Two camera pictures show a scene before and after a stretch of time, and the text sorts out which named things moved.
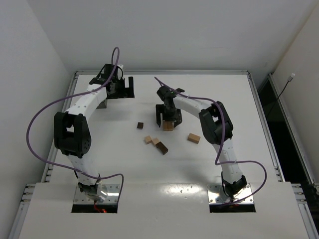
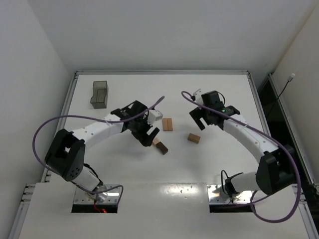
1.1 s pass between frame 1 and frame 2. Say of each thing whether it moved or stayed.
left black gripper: moved
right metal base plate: stayed
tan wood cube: stayed
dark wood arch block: stayed
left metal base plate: stayed
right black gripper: moved
